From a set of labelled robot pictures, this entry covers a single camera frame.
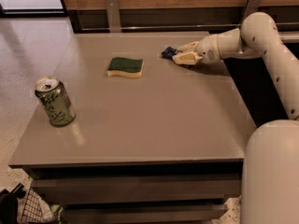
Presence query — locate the lower grey drawer front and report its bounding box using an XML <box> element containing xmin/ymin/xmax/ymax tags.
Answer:
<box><xmin>63</xmin><ymin>204</ymin><xmax>228</xmax><ymax>224</ymax></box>

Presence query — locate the blue rxbar blueberry wrapper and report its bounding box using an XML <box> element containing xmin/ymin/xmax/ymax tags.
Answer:
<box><xmin>161</xmin><ymin>47</ymin><xmax>178</xmax><ymax>60</ymax></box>

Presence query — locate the horizontal metal rail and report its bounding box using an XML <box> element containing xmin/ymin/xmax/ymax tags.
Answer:
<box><xmin>81</xmin><ymin>21</ymin><xmax>299</xmax><ymax>33</ymax></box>

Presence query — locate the metal wall bracket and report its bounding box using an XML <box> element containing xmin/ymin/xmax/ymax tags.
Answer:
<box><xmin>240</xmin><ymin>0</ymin><xmax>262</xmax><ymax>23</ymax></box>
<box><xmin>105</xmin><ymin>0</ymin><xmax>121</xmax><ymax>33</ymax></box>

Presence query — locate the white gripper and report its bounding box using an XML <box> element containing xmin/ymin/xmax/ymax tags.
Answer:
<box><xmin>172</xmin><ymin>35</ymin><xmax>221</xmax><ymax>65</ymax></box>

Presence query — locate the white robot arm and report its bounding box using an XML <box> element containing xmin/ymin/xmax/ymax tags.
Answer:
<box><xmin>172</xmin><ymin>12</ymin><xmax>299</xmax><ymax>224</ymax></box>

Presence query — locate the left metal wall bracket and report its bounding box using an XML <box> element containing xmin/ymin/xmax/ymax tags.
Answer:
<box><xmin>105</xmin><ymin>0</ymin><xmax>121</xmax><ymax>33</ymax></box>

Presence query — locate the grey drawer cabinet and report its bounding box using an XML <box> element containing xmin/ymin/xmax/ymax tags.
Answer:
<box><xmin>10</xmin><ymin>33</ymin><xmax>255</xmax><ymax>211</ymax></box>

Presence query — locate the green soda can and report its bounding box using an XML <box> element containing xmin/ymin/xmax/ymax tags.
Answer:
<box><xmin>35</xmin><ymin>77</ymin><xmax>76</xmax><ymax>127</ymax></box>

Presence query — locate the grey drawer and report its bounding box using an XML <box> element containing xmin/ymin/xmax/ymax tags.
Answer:
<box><xmin>63</xmin><ymin>204</ymin><xmax>228</xmax><ymax>224</ymax></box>
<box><xmin>32</xmin><ymin>174</ymin><xmax>241</xmax><ymax>205</ymax></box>

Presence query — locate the right metal wall bracket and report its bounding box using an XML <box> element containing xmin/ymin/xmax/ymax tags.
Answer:
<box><xmin>240</xmin><ymin>0</ymin><xmax>262</xmax><ymax>23</ymax></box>

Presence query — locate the wire mesh basket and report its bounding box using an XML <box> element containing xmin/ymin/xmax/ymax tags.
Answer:
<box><xmin>18</xmin><ymin>189</ymin><xmax>45</xmax><ymax>224</ymax></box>

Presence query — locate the upper grey drawer front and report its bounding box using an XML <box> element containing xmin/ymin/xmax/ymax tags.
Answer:
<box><xmin>32</xmin><ymin>174</ymin><xmax>241</xmax><ymax>205</ymax></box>

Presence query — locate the green and yellow sponge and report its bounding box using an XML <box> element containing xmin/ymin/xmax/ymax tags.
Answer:
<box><xmin>107</xmin><ymin>57</ymin><xmax>144</xmax><ymax>78</ymax></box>

